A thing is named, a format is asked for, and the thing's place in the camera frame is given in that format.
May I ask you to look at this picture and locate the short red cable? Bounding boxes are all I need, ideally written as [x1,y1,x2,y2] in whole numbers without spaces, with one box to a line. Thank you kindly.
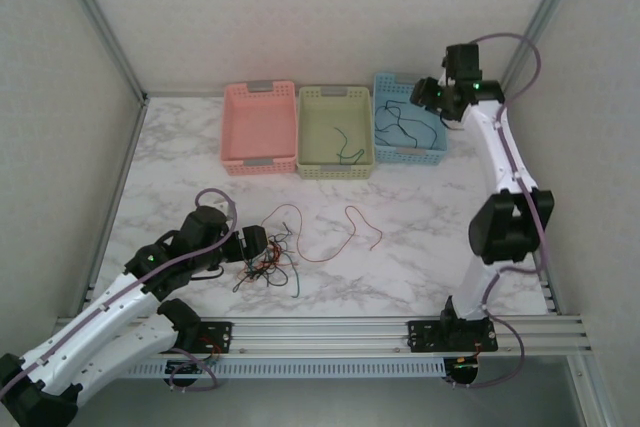
[239,240,289,278]

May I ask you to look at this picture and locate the long red cable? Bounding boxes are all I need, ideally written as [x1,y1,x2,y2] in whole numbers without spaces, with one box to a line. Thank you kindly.
[260,203,385,264]

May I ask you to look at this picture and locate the blue plastic basket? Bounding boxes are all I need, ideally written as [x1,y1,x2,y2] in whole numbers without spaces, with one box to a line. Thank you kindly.
[372,70,449,167]

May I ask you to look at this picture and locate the left controller board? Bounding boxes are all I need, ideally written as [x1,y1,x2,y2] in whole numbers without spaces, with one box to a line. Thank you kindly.
[166,358,215,376]

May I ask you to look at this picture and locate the controller board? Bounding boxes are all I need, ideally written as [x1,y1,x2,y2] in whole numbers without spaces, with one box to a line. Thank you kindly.
[446,355,482,384]
[166,358,215,376]

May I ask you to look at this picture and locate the green plastic basket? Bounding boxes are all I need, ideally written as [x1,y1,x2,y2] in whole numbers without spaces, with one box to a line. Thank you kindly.
[295,85,376,182]

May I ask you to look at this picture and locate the pink plastic basket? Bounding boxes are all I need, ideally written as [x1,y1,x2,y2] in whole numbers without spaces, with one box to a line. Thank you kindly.
[219,79,300,177]

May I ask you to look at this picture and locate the right controller board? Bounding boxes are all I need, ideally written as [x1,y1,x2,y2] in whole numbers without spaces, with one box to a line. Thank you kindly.
[446,355,482,384]

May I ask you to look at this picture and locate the aluminium frame post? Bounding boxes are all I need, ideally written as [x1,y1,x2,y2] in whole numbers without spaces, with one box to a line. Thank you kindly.
[52,0,150,104]
[491,0,594,104]

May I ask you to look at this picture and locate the aluminium side rail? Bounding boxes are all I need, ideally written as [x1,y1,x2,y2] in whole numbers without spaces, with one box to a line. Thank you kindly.
[79,96,150,318]
[489,96,559,317]

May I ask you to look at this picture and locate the black left mount plate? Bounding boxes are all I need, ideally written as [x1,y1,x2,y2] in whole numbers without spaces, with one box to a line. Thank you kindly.
[196,319,235,355]

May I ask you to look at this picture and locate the black mount plate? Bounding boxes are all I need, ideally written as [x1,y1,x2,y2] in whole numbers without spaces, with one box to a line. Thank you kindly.
[406,318,501,354]
[196,319,235,355]

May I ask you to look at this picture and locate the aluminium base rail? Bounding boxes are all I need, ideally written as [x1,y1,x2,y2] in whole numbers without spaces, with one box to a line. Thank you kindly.
[57,314,596,363]

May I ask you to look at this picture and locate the slotted grey cable duct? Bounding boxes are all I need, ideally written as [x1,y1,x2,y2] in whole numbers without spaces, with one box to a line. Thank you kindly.
[122,357,448,379]

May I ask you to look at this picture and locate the black right mount plate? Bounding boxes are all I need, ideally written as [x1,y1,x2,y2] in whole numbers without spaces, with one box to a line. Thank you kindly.
[406,318,501,354]

